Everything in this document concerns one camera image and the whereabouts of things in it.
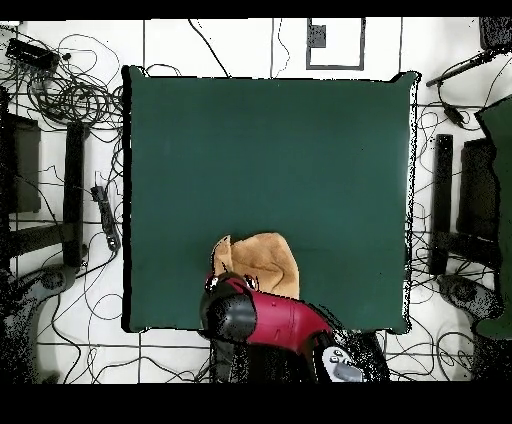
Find black electronics box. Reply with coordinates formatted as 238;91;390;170
5;36;61;74

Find dark green tablecloth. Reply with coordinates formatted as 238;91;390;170
121;64;421;334

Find dark flat panel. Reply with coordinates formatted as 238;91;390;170
456;137;500;243
0;112;42;215

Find grey rectangular frame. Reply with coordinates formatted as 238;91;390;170
305;16;367;72

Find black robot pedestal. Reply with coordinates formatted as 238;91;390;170
209;337;317;384

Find tangled black cables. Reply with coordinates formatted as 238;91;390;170
0;23;125;133

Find grey chair base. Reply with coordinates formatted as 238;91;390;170
0;263;78;384
436;272;504;323

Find black power strip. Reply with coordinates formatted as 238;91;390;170
90;184;122;252

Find black speckled box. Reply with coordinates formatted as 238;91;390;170
478;16;512;52

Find black stand leg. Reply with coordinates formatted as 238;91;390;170
61;120;87;268
428;133;455;276

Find black tripod rod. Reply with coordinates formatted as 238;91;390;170
424;49;499;88

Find black power adapter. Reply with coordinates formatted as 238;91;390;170
441;101;467;129

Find dark green fabric object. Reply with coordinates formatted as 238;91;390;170
474;94;512;341

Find yellow-orange terry towel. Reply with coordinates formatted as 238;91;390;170
210;231;301;301

